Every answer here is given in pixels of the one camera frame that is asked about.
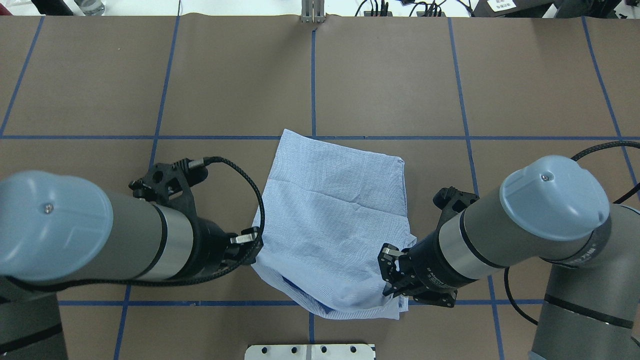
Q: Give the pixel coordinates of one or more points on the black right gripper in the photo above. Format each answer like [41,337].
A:
[428,268]

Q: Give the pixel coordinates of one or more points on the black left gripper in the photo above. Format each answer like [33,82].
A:
[212,246]

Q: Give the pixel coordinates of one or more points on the blue striped button shirt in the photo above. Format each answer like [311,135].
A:
[329,209]

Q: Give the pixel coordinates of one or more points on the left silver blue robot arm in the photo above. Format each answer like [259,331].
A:
[60,232]

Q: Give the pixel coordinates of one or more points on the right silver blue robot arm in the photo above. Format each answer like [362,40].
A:
[554,210]

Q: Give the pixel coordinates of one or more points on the clear bottle black lid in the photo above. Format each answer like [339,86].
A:
[91,7]

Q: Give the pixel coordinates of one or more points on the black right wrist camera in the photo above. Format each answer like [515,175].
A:
[451,202]

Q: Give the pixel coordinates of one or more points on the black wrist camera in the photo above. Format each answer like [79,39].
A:
[169,184]
[451,202]

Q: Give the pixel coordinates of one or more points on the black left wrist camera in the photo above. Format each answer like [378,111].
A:
[169,184]

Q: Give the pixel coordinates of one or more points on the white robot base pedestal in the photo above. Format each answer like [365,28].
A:
[338,351]

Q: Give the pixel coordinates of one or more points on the aluminium frame post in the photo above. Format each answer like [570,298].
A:
[313,11]

